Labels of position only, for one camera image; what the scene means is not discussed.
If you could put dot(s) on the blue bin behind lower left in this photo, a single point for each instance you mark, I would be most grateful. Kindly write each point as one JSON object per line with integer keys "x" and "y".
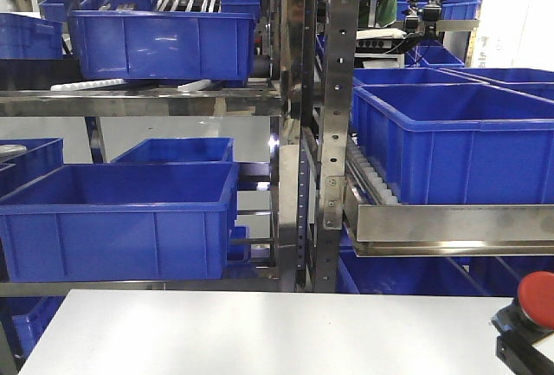
{"x": 179, "y": 150}

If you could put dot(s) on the large blue bin on rail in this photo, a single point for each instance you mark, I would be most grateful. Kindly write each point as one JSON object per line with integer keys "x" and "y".
{"x": 457, "y": 143}

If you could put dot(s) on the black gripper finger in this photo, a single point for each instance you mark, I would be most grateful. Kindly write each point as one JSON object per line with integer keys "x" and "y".
{"x": 520, "y": 356}

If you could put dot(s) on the stainless steel rack rail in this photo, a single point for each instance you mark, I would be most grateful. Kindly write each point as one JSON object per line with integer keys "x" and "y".
{"x": 447, "y": 230}

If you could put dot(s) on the blue bin lower left front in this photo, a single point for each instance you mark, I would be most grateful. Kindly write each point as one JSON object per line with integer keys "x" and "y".
{"x": 117, "y": 222}

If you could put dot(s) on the left steel shelf beam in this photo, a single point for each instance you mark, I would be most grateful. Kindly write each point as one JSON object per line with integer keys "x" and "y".
{"x": 155, "y": 102}

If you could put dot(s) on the red mushroom push button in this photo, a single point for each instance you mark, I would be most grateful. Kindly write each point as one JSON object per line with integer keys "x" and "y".
{"x": 530, "y": 314}

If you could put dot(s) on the blue bin upper left shelf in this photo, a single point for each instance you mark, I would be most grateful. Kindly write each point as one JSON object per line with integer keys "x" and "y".
{"x": 142, "y": 45}

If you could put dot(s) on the steel rack upright post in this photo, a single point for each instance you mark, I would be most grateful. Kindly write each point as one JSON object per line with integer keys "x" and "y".
{"x": 340, "y": 38}

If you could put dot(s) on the white roller track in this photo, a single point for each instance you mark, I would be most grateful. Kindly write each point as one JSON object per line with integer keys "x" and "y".
{"x": 367, "y": 176}

